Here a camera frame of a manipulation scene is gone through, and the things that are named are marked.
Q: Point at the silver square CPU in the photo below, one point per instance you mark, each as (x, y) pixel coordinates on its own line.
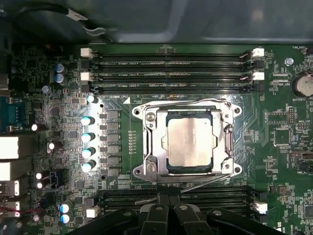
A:
(189, 144)

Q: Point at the green motherboard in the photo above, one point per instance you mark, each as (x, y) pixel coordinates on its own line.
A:
(269, 151)

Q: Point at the CPU socket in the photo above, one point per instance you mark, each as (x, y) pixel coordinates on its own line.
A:
(148, 162)

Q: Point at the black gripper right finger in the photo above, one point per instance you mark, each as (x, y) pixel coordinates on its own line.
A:
(188, 220)

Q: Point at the silver motherboard screw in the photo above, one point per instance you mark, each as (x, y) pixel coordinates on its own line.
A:
(289, 61)

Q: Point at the blue serial port connector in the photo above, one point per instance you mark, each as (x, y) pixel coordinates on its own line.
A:
(12, 115)

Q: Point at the silver metal port housing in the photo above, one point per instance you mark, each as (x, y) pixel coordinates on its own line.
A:
(7, 171)
(8, 148)
(11, 188)

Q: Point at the round coin cell battery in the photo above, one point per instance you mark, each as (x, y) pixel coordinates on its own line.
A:
(304, 85)

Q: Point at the RAM slot black clips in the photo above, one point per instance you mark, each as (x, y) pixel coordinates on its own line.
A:
(171, 87)
(220, 192)
(171, 65)

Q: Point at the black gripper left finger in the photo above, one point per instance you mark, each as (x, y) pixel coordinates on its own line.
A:
(154, 220)

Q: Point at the open black PC case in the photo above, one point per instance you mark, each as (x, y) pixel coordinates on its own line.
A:
(220, 19)

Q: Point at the internal USB port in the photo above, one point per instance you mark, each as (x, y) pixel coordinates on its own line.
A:
(303, 155)

